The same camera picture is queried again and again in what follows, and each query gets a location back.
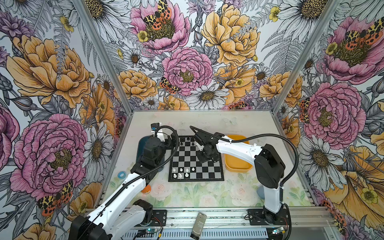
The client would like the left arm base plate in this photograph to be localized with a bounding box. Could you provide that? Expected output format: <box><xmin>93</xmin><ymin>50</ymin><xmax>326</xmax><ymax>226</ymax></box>
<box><xmin>135</xmin><ymin>210</ymin><xmax>168</xmax><ymax>227</ymax></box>

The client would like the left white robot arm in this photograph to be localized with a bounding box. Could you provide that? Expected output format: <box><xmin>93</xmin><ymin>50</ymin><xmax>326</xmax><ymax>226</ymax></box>
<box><xmin>69</xmin><ymin>123</ymin><xmax>179</xmax><ymax>240</ymax></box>

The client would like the orange pill bottle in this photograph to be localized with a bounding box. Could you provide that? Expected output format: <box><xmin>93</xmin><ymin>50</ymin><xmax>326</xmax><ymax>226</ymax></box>
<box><xmin>141</xmin><ymin>185</ymin><xmax>152</xmax><ymax>195</ymax></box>

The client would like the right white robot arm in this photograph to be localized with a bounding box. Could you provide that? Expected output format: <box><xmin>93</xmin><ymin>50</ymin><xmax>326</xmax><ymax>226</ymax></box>
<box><xmin>190</xmin><ymin>126</ymin><xmax>289</xmax><ymax>225</ymax></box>

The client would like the silver usb hub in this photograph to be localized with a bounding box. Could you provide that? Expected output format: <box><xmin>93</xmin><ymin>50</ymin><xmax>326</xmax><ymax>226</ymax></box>
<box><xmin>190</xmin><ymin>212</ymin><xmax>207</xmax><ymax>240</ymax></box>

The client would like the black and white chessboard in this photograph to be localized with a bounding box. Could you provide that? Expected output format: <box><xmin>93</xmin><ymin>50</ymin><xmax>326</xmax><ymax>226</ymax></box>
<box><xmin>169</xmin><ymin>136</ymin><xmax>225</xmax><ymax>182</ymax></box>

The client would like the grey blue sponge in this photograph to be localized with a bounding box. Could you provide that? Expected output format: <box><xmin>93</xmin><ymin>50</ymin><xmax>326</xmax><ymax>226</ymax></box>
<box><xmin>257</xmin><ymin>185</ymin><xmax>265</xmax><ymax>200</ymax></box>

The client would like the teal plastic bin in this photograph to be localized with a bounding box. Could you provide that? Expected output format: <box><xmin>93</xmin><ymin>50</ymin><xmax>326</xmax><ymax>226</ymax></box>
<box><xmin>131</xmin><ymin>136</ymin><xmax>166</xmax><ymax>175</ymax></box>

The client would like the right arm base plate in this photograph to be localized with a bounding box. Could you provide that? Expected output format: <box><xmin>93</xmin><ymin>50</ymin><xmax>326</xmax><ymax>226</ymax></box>
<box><xmin>246</xmin><ymin>207</ymin><xmax>291</xmax><ymax>226</ymax></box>

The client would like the aluminium front rail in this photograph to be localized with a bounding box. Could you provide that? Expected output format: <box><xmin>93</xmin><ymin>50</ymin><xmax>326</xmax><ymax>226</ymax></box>
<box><xmin>98</xmin><ymin>206</ymin><xmax>334</xmax><ymax>229</ymax></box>

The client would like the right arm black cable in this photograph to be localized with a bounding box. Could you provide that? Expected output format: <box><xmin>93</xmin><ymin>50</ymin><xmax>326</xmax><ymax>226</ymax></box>
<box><xmin>221</xmin><ymin>133</ymin><xmax>300</xmax><ymax>240</ymax></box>

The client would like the yellow plastic tray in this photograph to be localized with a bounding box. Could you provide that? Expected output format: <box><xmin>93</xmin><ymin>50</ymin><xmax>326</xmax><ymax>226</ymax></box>
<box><xmin>223</xmin><ymin>154</ymin><xmax>253</xmax><ymax>173</ymax></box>

